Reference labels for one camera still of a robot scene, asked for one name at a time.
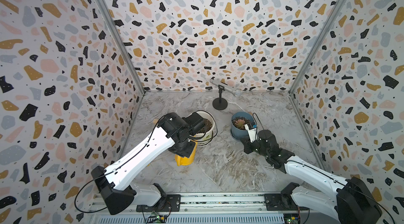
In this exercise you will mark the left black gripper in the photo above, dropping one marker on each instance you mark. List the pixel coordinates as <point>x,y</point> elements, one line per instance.
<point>186,154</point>

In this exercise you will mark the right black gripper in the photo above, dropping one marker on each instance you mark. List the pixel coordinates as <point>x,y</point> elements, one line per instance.
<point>246,148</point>

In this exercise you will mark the yellow plastic watering can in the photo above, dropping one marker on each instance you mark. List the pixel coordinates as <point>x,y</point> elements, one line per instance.
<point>187,160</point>

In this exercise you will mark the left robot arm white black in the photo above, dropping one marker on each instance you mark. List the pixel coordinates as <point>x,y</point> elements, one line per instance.
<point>115,182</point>

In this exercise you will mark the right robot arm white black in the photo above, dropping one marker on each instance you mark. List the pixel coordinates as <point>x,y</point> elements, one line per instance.
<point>348,201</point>

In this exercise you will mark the pink succulent in blue pot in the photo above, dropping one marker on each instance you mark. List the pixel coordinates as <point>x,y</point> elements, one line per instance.
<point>240,122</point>

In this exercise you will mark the white plant pot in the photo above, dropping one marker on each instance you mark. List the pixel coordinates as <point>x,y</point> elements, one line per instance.
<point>209,131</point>

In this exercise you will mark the blue saucer under blue pot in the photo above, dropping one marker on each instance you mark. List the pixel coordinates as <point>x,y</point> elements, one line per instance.
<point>239,136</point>

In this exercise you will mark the blue plant pot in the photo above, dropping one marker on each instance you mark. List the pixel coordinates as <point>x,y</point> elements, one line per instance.
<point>241,114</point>

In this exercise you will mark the white saucer under white pot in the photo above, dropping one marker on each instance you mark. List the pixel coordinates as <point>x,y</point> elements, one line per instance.
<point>206,140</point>

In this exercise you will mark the microphone on black stand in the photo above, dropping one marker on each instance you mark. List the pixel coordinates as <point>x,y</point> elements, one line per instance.
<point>220,103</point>

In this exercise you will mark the left green circuit board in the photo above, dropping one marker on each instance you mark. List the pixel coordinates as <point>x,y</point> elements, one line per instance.
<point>156,219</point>

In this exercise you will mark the green circuit board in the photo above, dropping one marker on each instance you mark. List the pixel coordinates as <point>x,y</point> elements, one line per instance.
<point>156,219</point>
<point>290,218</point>

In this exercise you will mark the right green circuit board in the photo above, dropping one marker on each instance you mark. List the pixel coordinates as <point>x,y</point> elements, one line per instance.
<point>290,218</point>

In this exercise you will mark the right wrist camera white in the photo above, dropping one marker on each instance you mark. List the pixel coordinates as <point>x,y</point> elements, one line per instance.
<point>252,132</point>

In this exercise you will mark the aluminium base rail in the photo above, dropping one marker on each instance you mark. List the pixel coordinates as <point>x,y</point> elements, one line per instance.
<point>211,208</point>

